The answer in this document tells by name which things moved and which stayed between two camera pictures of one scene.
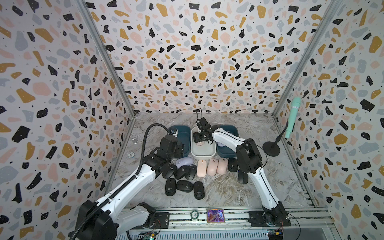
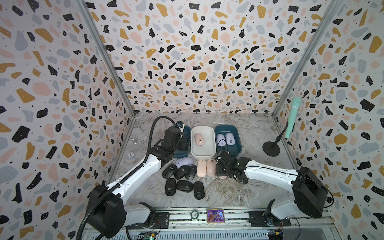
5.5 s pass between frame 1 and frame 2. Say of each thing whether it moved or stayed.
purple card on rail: stayed
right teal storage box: stayed
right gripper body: moved
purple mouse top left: stayed
